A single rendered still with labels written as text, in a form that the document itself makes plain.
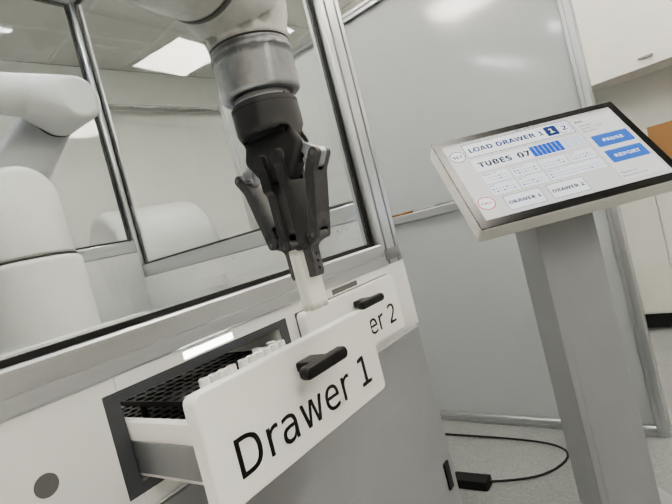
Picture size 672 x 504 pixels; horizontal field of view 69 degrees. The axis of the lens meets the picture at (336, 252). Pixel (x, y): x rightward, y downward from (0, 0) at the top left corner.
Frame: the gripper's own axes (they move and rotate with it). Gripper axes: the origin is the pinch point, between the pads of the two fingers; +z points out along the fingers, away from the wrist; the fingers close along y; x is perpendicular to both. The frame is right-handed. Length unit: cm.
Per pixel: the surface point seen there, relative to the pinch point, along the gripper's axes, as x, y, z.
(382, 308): -36.0, 14.5, 12.0
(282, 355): 5.9, 1.2, 6.9
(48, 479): 24.3, 16.2, 11.4
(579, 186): -86, -16, -1
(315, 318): -16.3, 14.5, 8.1
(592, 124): -105, -19, -15
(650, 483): -95, -14, 79
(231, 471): 15.7, 1.2, 14.1
